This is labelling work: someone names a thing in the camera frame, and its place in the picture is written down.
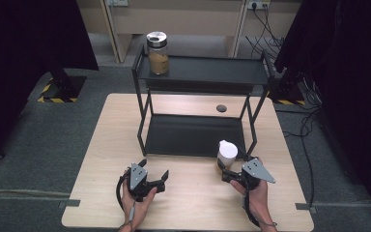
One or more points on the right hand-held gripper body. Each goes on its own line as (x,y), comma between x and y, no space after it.
(254,174)

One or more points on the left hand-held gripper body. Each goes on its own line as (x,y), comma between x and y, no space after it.
(138,179)

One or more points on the white lid spice jar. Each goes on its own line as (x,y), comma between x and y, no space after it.
(227,151)

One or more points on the black metal shelf rack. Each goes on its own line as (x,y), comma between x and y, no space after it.
(206,69)

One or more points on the steel lid glass jar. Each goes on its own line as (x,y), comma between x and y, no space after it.
(157,54)

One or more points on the person's right hand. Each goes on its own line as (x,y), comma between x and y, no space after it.
(257,199)

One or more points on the person's left hand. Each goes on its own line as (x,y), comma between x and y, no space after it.
(138,209)

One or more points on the stand base with striped tape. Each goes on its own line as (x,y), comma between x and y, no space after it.
(286,90)
(61,87)

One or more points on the dark curtain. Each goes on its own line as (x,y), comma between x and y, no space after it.
(29,64)
(351,80)

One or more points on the white power outlet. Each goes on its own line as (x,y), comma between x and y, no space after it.
(117,2)
(258,4)

